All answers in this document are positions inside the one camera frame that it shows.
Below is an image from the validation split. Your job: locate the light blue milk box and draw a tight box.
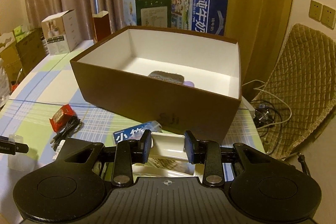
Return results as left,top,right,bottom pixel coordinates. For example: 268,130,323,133
122,0,171,28

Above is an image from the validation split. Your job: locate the brown cardboard boxes stack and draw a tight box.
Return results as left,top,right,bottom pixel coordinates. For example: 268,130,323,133
1,28,46,82

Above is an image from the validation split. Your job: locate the large brown cardboard box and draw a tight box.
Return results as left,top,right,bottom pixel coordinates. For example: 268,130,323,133
70,26,242,142

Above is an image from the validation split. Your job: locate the purple tube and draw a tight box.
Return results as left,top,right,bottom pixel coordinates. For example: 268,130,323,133
183,81,195,88

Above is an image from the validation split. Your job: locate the dark red paper box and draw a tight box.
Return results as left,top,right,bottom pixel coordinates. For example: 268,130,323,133
92,11,111,43

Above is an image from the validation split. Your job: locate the white plastic hook pack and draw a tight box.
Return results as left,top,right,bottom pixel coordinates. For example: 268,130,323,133
132,132,204,178

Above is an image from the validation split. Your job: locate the white product box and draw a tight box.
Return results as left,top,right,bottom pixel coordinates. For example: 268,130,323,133
41,10,83,55

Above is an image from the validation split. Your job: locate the red snack packet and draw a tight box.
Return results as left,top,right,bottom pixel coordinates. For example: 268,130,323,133
49,104,76,133

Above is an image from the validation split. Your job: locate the white charging cable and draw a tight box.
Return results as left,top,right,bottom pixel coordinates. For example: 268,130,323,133
241,79,293,135

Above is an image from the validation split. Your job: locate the knitted patterned pouch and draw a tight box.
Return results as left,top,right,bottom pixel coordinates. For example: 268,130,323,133
148,71,185,85

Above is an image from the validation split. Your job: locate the black usb cable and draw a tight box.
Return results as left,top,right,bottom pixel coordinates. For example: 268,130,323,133
49,115,84,152

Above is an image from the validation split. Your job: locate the checked table cloth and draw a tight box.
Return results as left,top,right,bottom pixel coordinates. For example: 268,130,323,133
1,40,264,223

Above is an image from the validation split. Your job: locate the wall power socket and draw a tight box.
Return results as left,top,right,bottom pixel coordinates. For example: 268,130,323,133
308,0,335,30

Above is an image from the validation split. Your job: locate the quilted chair cushion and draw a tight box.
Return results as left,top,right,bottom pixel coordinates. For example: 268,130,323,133
256,23,335,159

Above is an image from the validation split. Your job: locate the blue milk carton box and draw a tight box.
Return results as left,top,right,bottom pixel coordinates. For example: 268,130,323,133
171,0,228,36

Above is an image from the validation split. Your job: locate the blue cotton swab box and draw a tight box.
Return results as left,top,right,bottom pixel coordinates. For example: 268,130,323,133
113,121,162,144

